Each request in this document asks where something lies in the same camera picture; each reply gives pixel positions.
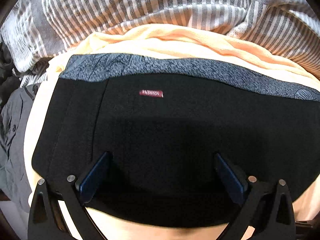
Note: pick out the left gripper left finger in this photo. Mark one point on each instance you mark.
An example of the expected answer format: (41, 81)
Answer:
(46, 220)

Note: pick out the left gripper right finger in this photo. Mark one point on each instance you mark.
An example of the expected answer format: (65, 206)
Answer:
(267, 207)

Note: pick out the black pants grey waistband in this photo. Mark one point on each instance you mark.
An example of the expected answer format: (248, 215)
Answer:
(166, 122)

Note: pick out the dark grey shirt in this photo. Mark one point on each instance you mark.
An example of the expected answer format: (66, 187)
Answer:
(14, 117)

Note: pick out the peach bed sheet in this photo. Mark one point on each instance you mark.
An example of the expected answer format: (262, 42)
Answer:
(163, 42)

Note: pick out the grey white striped blanket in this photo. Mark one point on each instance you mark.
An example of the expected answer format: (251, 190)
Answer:
(35, 29)

